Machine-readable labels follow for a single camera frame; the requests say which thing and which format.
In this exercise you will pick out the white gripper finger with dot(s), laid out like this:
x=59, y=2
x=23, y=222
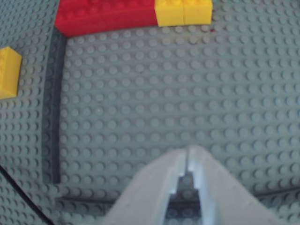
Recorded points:
x=225, y=201
x=140, y=199

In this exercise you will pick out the yellow Lego cube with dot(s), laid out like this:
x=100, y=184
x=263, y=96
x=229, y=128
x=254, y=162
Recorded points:
x=182, y=12
x=8, y=72

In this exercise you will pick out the gray Lego baseplate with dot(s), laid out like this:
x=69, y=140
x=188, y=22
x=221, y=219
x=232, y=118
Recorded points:
x=164, y=93

